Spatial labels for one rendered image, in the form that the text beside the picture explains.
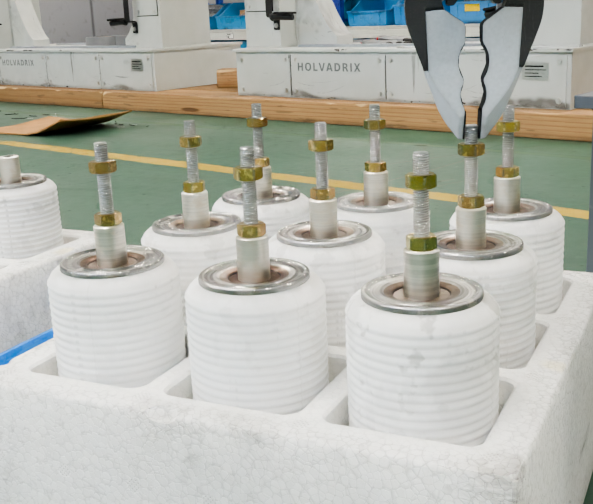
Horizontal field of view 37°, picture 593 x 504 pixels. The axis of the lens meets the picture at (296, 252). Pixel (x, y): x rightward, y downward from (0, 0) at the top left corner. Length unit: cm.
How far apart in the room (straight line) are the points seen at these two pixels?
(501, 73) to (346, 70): 269
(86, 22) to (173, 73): 418
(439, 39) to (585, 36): 232
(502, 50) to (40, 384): 39
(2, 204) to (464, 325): 60
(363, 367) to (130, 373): 18
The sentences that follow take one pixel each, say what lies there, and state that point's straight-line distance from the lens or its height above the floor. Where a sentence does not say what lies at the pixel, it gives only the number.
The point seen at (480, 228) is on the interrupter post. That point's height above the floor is 27.
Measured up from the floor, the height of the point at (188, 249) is 24.
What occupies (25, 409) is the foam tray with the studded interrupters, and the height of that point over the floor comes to 16.
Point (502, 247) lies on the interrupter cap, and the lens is 65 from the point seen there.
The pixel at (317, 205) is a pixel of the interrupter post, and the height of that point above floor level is 28.
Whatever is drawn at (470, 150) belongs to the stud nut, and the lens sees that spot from 64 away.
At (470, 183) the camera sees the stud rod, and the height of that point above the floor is 30.
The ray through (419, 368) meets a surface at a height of 22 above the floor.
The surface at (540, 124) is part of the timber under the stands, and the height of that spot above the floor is 4.
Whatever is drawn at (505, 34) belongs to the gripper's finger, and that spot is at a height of 40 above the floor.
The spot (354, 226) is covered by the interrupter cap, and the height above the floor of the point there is 25.
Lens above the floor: 43
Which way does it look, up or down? 16 degrees down
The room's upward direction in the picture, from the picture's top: 3 degrees counter-clockwise
